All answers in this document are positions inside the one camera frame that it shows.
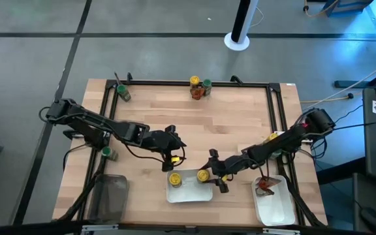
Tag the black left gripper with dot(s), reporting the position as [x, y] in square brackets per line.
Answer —
[162, 142]

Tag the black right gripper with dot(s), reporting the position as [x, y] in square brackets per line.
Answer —
[228, 166]

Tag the yellow-lid spice jar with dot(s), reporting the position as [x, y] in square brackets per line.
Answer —
[175, 179]
[272, 136]
[203, 175]
[194, 80]

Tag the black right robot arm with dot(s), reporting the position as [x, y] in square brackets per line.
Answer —
[282, 142]

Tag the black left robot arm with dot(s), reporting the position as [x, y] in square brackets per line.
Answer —
[122, 130]

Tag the white plastic bin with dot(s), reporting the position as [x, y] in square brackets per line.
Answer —
[191, 194]
[273, 209]

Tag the smoky grey plastic bin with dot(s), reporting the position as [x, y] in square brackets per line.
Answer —
[108, 202]

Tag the black side table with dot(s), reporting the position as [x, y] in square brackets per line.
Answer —
[370, 192]

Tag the black desk foot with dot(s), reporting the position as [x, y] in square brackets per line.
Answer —
[354, 84]

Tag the black aluminium crossbar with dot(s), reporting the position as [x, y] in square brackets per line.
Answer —
[28, 229]

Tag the black aluminium table frame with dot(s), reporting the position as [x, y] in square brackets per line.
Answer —
[162, 82]

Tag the black frame clamp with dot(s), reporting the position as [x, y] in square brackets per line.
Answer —
[129, 77]
[237, 79]

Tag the black and white post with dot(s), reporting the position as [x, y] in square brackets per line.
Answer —
[240, 19]

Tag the blue metal desk frame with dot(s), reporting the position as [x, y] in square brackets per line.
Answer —
[344, 6]

